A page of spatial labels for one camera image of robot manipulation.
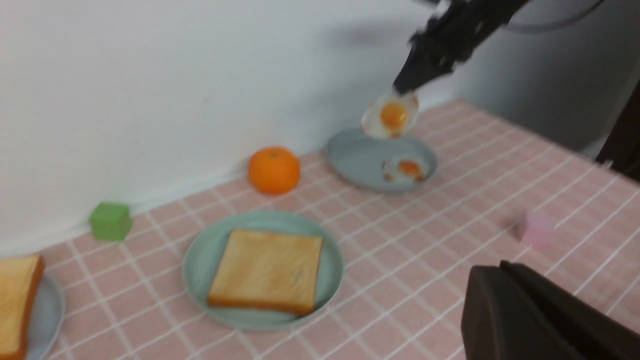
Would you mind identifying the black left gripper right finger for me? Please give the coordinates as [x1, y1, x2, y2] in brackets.
[500, 260, 640, 360]

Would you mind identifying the mint green centre plate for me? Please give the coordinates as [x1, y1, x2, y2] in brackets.
[183, 210, 345, 332]

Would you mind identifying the pink checkered tablecloth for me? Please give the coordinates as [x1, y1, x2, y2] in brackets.
[43, 101, 639, 360]

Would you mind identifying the orange fruit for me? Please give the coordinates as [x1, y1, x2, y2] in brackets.
[247, 146, 301, 195]

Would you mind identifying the grey-blue egg plate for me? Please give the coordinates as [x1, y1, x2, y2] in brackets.
[326, 128, 438, 193]

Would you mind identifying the toast slice bottom sandwich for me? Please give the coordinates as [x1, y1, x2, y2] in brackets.
[206, 228, 323, 316]

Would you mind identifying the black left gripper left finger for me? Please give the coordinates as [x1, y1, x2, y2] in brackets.
[461, 266, 566, 360]

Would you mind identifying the green cube block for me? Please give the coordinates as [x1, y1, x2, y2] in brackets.
[88, 202, 133, 242]

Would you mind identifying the toast slice stack upper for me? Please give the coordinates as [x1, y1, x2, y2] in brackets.
[0, 254, 45, 360]

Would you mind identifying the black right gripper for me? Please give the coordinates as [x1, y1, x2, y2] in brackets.
[392, 0, 527, 95]

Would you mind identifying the pink cube block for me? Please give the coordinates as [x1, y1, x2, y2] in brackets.
[516, 210, 556, 248]

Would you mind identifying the fried egg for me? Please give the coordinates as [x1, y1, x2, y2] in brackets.
[360, 89, 419, 139]
[382, 155, 430, 183]

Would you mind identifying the light blue bread plate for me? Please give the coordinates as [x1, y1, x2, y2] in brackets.
[26, 274, 66, 360]

